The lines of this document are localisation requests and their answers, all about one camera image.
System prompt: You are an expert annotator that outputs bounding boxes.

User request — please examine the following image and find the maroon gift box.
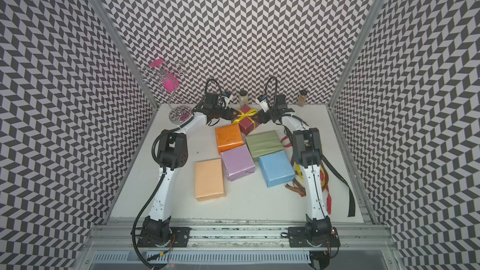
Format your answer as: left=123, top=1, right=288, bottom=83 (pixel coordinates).
left=238, top=105, right=260, bottom=136

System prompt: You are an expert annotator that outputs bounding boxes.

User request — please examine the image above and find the black printed ribbon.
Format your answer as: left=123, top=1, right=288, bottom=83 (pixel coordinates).
left=321, top=155, right=356, bottom=218

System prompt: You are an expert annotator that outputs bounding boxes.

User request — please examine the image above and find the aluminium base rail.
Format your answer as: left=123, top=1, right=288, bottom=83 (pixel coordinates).
left=86, top=218, right=396, bottom=251

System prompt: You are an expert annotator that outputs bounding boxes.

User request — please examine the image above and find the brown spice shaker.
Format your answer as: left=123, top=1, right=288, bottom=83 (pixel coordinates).
left=297, top=89, right=308, bottom=107

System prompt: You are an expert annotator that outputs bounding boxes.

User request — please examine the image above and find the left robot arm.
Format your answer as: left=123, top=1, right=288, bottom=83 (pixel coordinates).
left=132, top=91, right=238, bottom=247

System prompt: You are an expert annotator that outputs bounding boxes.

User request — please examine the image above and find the peach gift box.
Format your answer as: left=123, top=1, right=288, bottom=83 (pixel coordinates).
left=194, top=159, right=226, bottom=201

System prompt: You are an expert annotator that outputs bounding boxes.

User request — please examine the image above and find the purple gift box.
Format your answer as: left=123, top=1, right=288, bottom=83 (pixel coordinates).
left=221, top=144, right=256, bottom=181

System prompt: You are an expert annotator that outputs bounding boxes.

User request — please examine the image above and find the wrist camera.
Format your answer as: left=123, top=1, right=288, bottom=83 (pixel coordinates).
left=256, top=95, right=271, bottom=113
left=221, top=91, right=233, bottom=108

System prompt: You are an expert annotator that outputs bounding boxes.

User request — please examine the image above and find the green gift box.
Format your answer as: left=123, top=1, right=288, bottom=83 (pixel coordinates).
left=246, top=131, right=284, bottom=162

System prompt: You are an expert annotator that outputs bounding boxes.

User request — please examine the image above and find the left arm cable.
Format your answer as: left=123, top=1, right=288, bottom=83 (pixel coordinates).
left=202, top=78, right=226, bottom=102

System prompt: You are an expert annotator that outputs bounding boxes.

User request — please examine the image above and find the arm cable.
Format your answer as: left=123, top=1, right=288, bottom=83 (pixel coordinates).
left=202, top=78, right=226, bottom=102
left=264, top=76, right=279, bottom=102

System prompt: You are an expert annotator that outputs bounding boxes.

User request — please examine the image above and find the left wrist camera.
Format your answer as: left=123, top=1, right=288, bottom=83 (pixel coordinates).
left=221, top=91, right=233, bottom=108

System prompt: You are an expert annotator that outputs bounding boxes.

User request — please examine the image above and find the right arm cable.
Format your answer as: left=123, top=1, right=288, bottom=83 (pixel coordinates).
left=264, top=76, right=279, bottom=102

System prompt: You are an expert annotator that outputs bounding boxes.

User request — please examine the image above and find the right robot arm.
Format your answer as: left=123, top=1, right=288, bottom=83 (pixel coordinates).
left=254, top=96, right=332, bottom=247

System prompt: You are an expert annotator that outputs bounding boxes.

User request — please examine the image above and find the white spice shaker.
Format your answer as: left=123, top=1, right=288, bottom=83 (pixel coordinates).
left=239, top=89, right=249, bottom=108

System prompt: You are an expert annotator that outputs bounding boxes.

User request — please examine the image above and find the orange gift box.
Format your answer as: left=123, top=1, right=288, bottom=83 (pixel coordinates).
left=215, top=124, right=245, bottom=154

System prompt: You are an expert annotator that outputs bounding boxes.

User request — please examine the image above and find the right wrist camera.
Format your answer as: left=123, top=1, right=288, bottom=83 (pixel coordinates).
left=256, top=95, right=271, bottom=113

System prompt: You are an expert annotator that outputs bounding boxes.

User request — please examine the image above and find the brown ribbon of purple box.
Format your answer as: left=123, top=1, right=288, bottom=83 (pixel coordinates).
left=285, top=157, right=331, bottom=198

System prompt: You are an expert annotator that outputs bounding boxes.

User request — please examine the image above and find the blue gift box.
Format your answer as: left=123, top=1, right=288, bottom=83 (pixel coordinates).
left=259, top=151, right=295, bottom=188

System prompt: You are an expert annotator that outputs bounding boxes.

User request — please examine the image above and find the yellow ribbon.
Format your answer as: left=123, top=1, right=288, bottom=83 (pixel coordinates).
left=232, top=109, right=258, bottom=128
left=293, top=163, right=327, bottom=186

